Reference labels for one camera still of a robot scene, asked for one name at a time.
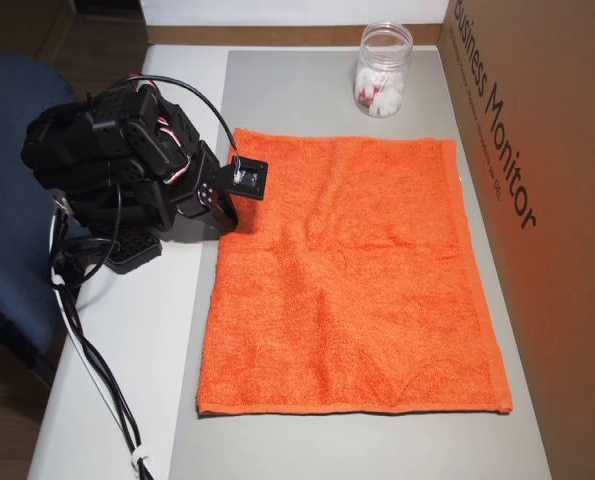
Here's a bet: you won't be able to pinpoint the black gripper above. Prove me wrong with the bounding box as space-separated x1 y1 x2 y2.
169 139 240 235

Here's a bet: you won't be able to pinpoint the orange terry towel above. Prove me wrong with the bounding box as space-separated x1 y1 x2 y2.
195 127 516 416

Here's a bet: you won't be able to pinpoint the black perforated arm base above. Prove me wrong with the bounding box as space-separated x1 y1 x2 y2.
104 230 165 275

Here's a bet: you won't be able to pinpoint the grey table mat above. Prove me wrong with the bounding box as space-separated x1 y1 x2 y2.
168 48 554 480

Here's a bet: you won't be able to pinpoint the red white eraser packet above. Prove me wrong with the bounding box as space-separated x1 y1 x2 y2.
356 82 386 109

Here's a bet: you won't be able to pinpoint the white eraser cubes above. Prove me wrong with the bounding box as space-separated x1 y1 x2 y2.
355 67 406 117

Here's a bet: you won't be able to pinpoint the blue office chair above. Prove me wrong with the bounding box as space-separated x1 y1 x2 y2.
0 53 91 391

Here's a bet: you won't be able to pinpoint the clear plastic jar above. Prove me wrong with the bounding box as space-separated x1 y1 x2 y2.
352 20 414 119

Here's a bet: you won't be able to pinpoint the Business Monitor cardboard box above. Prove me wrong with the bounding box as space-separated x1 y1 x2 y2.
439 0 595 480

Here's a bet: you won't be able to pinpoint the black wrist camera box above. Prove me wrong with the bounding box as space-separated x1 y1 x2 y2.
228 155 270 203

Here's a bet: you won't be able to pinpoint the red white servo wire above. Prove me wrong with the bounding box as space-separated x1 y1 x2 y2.
152 115 194 185

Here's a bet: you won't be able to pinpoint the black camera cable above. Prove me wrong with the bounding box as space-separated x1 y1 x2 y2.
121 74 242 154

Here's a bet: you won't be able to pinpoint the black and white cables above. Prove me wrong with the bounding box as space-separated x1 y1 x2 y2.
50 197 146 480

